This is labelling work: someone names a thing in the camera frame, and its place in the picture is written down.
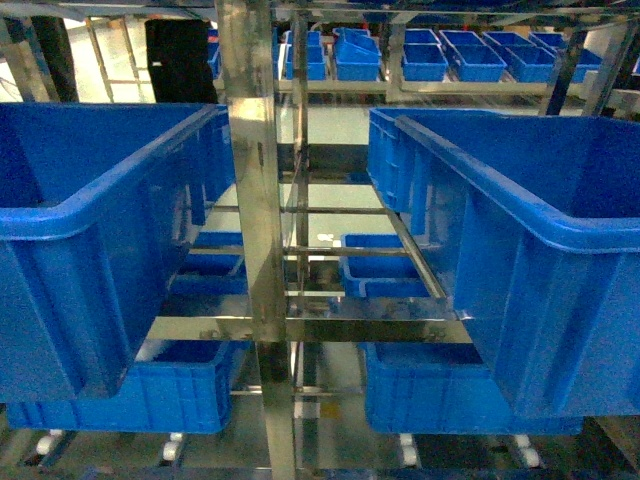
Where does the middle blue bin below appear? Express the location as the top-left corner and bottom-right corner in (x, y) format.
(339, 256), (429, 298)

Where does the steel rack cross beam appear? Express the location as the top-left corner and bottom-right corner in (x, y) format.
(147, 295), (471, 344)

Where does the lower blue bin right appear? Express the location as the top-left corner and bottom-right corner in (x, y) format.
(361, 342), (583, 436)

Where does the lower blue bin left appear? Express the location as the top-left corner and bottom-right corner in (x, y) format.
(7, 341), (248, 434)

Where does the large blue bin right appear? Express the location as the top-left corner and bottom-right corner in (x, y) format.
(368, 108), (639, 418)

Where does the large blue bin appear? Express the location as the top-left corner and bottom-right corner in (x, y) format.
(368, 108), (639, 418)
(1, 103), (233, 403)

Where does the large blue bin left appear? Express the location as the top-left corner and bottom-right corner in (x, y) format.
(1, 103), (233, 403)

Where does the person in black clothes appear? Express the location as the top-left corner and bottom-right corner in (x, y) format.
(144, 19), (218, 104)

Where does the steel rack vertical post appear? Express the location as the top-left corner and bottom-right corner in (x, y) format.
(215, 0), (297, 479)

